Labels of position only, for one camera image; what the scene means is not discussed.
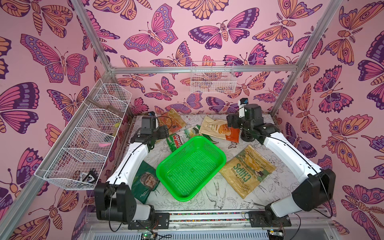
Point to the green plastic mesh basket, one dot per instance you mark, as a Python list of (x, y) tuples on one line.
[(189, 168)]

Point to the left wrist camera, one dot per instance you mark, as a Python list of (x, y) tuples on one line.
[(151, 114)]

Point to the beige orange chips bag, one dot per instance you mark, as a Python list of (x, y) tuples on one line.
[(219, 129)]

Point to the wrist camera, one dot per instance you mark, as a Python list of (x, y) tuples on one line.
[(242, 103), (151, 114)]

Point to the orange brown chips bag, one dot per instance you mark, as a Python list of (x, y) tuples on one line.
[(172, 120)]

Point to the long white wire rack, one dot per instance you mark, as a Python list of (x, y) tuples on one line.
[(98, 120)]

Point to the green Chio chips bag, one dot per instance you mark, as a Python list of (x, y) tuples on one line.
[(176, 140)]

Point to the tan kraft Chips bag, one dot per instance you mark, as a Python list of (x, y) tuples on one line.
[(245, 171)]

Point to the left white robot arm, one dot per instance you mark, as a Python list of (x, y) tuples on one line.
[(114, 199)]

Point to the dark green Real chips bag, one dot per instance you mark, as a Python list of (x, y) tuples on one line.
[(145, 182)]

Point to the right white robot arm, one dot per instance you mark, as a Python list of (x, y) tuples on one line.
[(316, 186)]

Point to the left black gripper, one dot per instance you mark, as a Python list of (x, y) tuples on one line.
[(164, 132)]

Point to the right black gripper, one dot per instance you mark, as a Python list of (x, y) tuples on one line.
[(233, 120)]

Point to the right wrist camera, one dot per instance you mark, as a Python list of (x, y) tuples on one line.
[(242, 103)]

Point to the small white wire basket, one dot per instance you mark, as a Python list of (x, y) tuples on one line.
[(213, 77)]

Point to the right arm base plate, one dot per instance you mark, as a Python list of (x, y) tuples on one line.
[(261, 219)]

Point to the aluminium mounting rail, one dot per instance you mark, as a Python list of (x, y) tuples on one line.
[(238, 219)]

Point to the pink object in rack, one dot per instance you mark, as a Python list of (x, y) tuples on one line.
[(102, 145)]

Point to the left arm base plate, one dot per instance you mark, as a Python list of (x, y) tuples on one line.
[(158, 221)]

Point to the black object in rack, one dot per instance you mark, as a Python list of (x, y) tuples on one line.
[(89, 177)]

